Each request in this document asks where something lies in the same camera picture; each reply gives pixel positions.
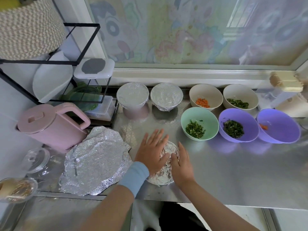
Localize yellow item in basket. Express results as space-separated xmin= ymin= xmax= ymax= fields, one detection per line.
xmin=0 ymin=0 xmax=20 ymax=10

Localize person's right forearm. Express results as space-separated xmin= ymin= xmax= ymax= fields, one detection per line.
xmin=180 ymin=179 xmax=261 ymax=231

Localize window with cartoon film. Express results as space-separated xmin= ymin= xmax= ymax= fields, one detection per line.
xmin=63 ymin=0 xmax=308 ymax=90

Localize beige bowl with greens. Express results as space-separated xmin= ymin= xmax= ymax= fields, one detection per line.
xmin=222 ymin=84 xmax=260 ymax=113

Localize stack of aluminium foil sheets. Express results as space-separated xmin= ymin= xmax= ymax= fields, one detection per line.
xmin=59 ymin=126 xmax=133 ymax=196

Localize light blue wristband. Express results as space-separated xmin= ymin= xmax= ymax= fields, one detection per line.
xmin=117 ymin=161 xmax=150 ymax=198

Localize pink electric kettle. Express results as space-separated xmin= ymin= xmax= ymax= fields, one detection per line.
xmin=17 ymin=103 xmax=91 ymax=153

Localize purple bowl chopped greens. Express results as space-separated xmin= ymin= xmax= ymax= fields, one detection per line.
xmin=218 ymin=108 xmax=260 ymax=143

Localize black trousers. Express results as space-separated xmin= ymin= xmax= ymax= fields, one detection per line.
xmin=159 ymin=202 xmax=208 ymax=231

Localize black metal rack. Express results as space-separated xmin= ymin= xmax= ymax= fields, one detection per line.
xmin=0 ymin=23 xmax=116 ymax=116

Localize person's left hand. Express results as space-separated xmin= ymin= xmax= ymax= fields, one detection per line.
xmin=134 ymin=129 xmax=170 ymax=175

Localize stainless steel countertop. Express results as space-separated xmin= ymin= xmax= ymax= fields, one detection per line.
xmin=0 ymin=84 xmax=308 ymax=231

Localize white plate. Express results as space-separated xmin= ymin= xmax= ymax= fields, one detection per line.
xmin=32 ymin=50 xmax=74 ymax=104

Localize white bowl carrot pieces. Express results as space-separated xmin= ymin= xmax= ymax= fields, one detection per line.
xmin=189 ymin=83 xmax=224 ymax=112

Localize mint green bowl chopped greens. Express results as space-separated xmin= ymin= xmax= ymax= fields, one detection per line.
xmin=180 ymin=107 xmax=219 ymax=142

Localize clear glass jar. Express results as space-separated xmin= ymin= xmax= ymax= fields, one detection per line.
xmin=21 ymin=147 xmax=51 ymax=174

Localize person's left forearm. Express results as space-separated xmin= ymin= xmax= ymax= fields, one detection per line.
xmin=79 ymin=185 xmax=135 ymax=231

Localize clear plastic box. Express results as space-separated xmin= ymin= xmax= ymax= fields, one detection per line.
xmin=86 ymin=95 xmax=116 ymax=121

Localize purple bowl carrot pieces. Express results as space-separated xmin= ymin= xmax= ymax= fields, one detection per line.
xmin=256 ymin=108 xmax=301 ymax=144

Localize person's right hand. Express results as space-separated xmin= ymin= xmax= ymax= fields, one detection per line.
xmin=170 ymin=142 xmax=197 ymax=188

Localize pink bowl with greens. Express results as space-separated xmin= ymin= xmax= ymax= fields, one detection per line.
xmin=121 ymin=106 xmax=149 ymax=119

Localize woven rope basket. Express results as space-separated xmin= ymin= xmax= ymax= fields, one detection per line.
xmin=0 ymin=0 xmax=66 ymax=61

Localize foil-covered bowl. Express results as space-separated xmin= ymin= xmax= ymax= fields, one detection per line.
xmin=150 ymin=82 xmax=184 ymax=112
xmin=146 ymin=140 xmax=180 ymax=186
xmin=116 ymin=82 xmax=150 ymax=110

